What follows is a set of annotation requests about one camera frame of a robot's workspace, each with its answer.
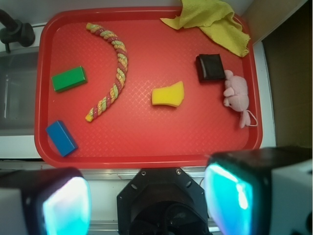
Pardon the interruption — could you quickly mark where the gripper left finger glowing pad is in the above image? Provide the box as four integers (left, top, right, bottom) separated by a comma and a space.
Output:
0, 167, 91, 235

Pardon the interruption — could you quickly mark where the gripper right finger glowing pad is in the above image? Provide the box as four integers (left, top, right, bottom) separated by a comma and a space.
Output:
204, 146, 313, 235

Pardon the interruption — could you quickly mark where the blue rectangular block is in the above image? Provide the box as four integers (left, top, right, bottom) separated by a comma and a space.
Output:
46, 120, 78, 157

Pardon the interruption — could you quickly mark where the green rectangular block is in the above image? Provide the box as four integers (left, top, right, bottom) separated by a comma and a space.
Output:
51, 66, 87, 93

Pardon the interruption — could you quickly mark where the pink plush bunny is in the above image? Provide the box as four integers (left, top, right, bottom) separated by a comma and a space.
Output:
223, 70, 258, 128

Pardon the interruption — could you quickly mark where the red plastic tray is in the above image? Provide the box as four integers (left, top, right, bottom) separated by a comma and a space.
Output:
35, 7, 263, 168

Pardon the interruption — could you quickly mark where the yellow sponge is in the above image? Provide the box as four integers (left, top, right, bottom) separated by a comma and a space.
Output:
151, 81, 185, 107

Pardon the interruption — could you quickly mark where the black rectangular pouch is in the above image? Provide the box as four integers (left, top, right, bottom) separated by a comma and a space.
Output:
195, 54, 225, 82

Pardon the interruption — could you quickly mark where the grey sink basin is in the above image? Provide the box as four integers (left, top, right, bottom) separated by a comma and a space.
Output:
0, 47, 39, 136

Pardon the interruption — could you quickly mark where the brown cardboard panel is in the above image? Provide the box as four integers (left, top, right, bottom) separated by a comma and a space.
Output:
244, 0, 313, 147

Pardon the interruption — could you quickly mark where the grey sink faucet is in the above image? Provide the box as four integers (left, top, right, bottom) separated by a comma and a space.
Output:
0, 9, 36, 53

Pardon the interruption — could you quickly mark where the yellow cloth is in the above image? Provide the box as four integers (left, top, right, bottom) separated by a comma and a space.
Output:
160, 0, 250, 57

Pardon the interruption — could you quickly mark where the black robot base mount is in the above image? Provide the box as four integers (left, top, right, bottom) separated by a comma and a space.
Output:
116, 168, 210, 235

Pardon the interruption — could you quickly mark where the multicolour twisted rope toy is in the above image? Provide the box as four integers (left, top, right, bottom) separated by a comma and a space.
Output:
85, 23, 128, 122

